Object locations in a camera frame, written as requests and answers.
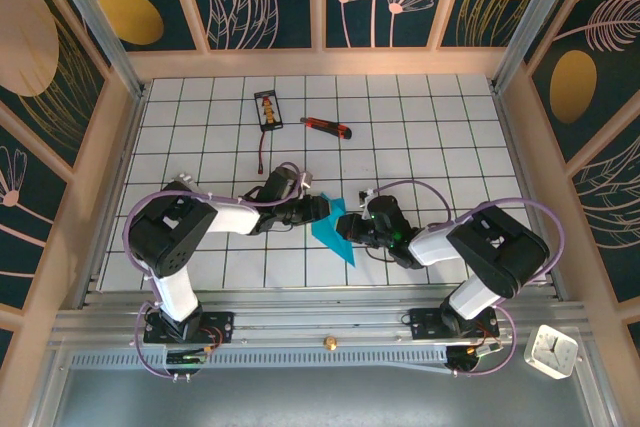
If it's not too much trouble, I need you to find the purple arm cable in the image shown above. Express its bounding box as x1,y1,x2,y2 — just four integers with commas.
124,161,307,382
372,179,567,378

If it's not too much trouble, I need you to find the aluminium side rail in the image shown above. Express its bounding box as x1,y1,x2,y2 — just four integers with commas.
74,86,149,309
492,86,569,301

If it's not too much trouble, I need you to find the aluminium corner post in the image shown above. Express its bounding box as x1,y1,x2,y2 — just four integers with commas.
489,0,579,94
41,0,149,101

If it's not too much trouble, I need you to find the grey slotted cable duct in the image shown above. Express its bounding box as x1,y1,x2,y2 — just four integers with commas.
69,349,454,376

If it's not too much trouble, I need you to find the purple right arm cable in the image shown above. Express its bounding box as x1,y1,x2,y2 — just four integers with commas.
372,179,567,378

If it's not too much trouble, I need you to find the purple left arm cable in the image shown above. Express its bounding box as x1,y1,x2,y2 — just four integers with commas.
124,161,307,382

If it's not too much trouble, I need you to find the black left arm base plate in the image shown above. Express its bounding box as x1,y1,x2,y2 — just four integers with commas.
143,311,235,344

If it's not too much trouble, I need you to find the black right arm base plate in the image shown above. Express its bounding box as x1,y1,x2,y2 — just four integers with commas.
409,307,501,341

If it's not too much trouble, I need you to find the grey metal sheet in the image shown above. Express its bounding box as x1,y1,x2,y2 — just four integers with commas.
27,346,619,427

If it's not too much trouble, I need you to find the red black utility knife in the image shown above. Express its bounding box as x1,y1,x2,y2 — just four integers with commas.
299,116,354,141

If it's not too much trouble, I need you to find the small electronics board green light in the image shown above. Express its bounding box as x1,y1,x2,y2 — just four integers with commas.
446,341,503,373
164,345,214,368

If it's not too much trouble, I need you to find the blue paper sheet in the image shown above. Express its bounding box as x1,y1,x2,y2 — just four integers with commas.
309,191,358,268

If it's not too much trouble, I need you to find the long aluminium base rail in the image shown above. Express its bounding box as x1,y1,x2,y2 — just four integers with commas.
49,291,591,348

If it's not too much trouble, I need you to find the white square clock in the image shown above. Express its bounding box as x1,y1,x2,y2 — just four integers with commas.
522,324,580,379

